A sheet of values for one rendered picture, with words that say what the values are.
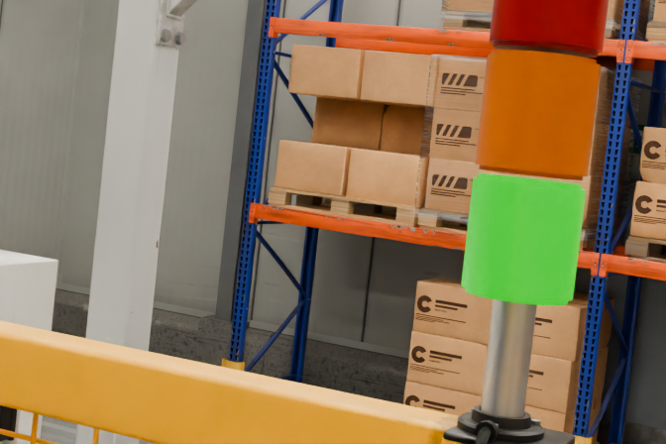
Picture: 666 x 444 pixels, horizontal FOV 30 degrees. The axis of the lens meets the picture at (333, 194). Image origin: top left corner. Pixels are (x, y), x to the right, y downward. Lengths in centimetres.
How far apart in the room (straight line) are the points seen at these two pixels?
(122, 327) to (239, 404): 251
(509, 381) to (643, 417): 920
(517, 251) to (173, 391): 19
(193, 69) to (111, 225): 833
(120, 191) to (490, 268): 258
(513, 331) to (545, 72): 11
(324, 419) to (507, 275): 12
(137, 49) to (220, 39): 820
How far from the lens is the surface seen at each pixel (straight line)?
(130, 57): 310
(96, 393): 66
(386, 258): 1040
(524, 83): 54
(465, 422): 56
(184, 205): 1140
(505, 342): 56
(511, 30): 54
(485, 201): 54
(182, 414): 63
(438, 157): 873
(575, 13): 54
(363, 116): 957
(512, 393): 56
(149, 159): 309
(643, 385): 972
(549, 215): 54
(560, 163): 54
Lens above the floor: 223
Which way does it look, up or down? 3 degrees down
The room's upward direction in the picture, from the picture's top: 6 degrees clockwise
